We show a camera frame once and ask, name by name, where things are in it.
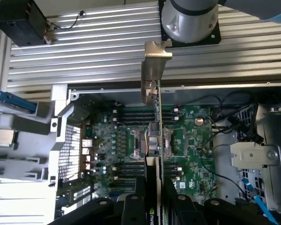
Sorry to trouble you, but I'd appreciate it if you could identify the grey disk bay cage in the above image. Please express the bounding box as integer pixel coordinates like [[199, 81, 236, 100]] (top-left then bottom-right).
[[230, 103, 281, 211]]

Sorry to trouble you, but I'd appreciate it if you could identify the thin black cooler wire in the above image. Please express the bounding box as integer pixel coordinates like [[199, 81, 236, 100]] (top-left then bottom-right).
[[52, 10, 85, 30]]

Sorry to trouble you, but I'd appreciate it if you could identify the blue SATA wire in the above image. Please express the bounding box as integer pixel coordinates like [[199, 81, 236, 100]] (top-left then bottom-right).
[[241, 177, 280, 225]]

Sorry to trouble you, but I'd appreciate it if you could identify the black CPU cooler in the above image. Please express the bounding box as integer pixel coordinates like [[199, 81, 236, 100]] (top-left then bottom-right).
[[0, 0, 54, 48]]

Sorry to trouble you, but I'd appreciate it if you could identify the silver disk bay bracket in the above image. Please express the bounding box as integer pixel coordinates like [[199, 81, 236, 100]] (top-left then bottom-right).
[[230, 143, 281, 167]]

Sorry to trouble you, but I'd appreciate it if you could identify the green Dell motherboard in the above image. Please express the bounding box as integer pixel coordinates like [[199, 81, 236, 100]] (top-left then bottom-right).
[[78, 103, 218, 211]]

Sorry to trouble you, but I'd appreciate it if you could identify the blue disk caddy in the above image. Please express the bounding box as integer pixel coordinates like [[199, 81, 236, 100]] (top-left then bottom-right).
[[0, 88, 37, 113]]

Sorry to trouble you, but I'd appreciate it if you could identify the open grey PC case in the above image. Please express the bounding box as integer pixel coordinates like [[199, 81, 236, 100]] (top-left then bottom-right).
[[50, 81, 281, 225]]

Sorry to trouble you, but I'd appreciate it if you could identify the CPU socket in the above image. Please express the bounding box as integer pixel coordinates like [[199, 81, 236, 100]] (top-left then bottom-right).
[[130, 127, 188, 162]]

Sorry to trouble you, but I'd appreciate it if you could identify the black looped case wire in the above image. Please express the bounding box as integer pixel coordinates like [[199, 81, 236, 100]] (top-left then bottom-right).
[[210, 90, 259, 146]]

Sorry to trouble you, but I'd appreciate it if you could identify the silver CPU chip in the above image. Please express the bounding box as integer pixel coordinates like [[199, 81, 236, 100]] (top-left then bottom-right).
[[0, 129, 16, 149]]

